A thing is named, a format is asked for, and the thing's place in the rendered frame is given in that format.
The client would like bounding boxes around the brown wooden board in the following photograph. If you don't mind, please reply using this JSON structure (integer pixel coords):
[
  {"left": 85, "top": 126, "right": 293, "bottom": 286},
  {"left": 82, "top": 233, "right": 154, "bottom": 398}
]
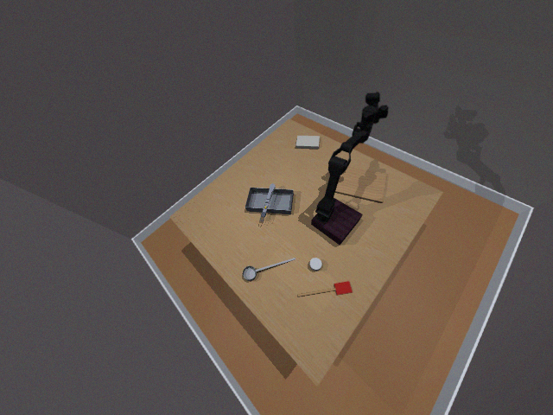
[{"left": 335, "top": 166, "right": 387, "bottom": 203}]

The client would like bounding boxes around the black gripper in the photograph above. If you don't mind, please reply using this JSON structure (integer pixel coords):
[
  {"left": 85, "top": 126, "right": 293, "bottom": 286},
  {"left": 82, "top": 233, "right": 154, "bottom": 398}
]
[{"left": 365, "top": 92, "right": 379, "bottom": 123}]

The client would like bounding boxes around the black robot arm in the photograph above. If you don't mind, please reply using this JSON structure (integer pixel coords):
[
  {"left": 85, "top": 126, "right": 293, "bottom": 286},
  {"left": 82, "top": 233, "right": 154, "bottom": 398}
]
[{"left": 315, "top": 105, "right": 388, "bottom": 224}]

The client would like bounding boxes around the grey cylinder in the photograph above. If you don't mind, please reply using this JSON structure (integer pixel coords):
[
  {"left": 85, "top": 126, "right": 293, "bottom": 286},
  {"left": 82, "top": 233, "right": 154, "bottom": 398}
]
[{"left": 309, "top": 258, "right": 322, "bottom": 271}]

